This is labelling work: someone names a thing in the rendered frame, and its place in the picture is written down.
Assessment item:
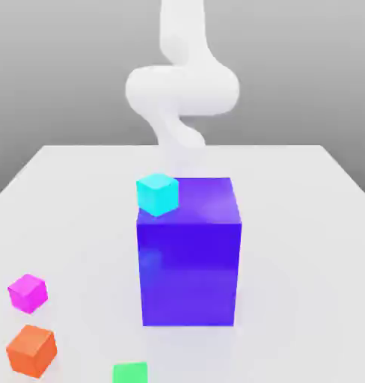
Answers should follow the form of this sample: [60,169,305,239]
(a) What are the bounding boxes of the large blue box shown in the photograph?
[135,177,242,328]

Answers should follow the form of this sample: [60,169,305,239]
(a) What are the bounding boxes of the small magenta cube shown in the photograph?
[7,273,49,315]

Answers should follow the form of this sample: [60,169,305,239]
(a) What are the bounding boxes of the small cyan cube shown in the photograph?
[135,173,180,218]

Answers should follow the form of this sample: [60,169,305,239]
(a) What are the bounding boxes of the small green cube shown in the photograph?
[112,361,149,383]

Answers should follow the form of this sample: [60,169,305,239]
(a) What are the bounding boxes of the small orange cube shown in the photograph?
[5,324,58,380]

